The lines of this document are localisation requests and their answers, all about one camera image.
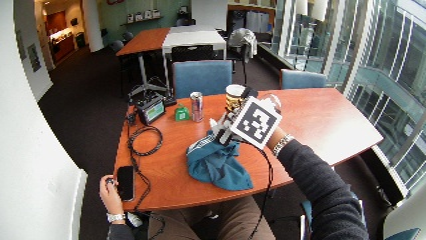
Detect patterned paper cup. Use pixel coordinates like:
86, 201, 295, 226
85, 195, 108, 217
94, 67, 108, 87
224, 84, 248, 113

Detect black smartphone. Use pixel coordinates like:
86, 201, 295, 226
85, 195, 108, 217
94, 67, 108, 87
114, 165, 136, 203

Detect clear glass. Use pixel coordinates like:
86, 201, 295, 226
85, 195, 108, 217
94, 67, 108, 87
259, 93, 283, 114

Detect white marker cube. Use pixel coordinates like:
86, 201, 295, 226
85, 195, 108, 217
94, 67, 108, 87
229, 96, 283, 150

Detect silver wristwatch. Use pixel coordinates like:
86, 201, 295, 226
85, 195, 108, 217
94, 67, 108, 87
105, 212, 128, 224

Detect blue upholstered chair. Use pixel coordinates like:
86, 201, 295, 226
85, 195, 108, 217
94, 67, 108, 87
170, 59, 234, 100
278, 68, 327, 91

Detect silver drink can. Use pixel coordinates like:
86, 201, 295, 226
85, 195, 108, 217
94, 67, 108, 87
189, 91, 206, 123

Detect grey jacket on chair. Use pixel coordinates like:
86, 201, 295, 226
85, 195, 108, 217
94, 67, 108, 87
228, 27, 259, 60

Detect small green carton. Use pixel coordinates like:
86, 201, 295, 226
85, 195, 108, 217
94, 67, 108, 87
173, 103, 192, 122

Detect black mesh chair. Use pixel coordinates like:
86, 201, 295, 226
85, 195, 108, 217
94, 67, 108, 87
169, 44, 216, 63

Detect white table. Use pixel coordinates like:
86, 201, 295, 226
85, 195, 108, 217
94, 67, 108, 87
161, 25, 228, 61

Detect black device with screen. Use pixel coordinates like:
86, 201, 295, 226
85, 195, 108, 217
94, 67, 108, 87
134, 96, 166, 126

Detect teal cloth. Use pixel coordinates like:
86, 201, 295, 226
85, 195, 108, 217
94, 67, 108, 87
185, 130, 254, 192

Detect orange wooden table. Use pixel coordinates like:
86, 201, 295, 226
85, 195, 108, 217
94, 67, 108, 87
114, 27, 173, 57

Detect person's brown trousers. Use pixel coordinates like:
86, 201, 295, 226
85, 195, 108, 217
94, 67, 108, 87
146, 195, 277, 240

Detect blue seat chair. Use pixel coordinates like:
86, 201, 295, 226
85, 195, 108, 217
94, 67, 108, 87
298, 199, 370, 240

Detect coiled black cable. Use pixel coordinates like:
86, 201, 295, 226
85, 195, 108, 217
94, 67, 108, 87
126, 125, 165, 157

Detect silver metal bracelet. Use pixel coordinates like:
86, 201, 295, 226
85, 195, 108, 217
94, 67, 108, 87
270, 133, 295, 158

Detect black glove cable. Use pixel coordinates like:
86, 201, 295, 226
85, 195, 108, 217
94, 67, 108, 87
238, 139, 275, 240

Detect wall shelf with frames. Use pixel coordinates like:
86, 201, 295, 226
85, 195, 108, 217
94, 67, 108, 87
118, 8, 164, 27

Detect framed wall picture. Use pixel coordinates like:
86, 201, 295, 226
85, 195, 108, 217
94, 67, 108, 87
27, 42, 42, 73

